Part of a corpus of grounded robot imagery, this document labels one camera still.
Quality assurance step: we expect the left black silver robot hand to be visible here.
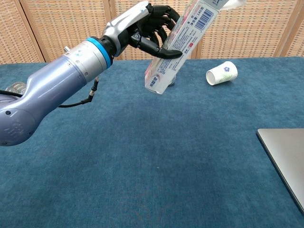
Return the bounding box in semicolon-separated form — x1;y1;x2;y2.
102;0;183;59

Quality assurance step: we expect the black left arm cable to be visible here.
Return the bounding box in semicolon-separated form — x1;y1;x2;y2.
0;77;100;108

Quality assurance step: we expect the floral toothpaste carton box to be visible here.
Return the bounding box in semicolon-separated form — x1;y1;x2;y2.
143;0;247;95

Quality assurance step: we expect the blister pack of hooks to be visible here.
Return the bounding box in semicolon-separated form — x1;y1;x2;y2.
4;81;27;95

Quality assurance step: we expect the teal table mat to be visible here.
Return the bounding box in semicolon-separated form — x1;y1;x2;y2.
0;56;304;228

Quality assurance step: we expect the bamboo folding screen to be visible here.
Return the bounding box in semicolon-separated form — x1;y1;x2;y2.
0;0;304;64

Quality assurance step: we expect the white paper cup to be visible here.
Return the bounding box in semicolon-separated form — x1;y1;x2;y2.
205;61;238;86

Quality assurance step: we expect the silver laptop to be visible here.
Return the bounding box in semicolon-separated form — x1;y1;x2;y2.
256;128;304;214

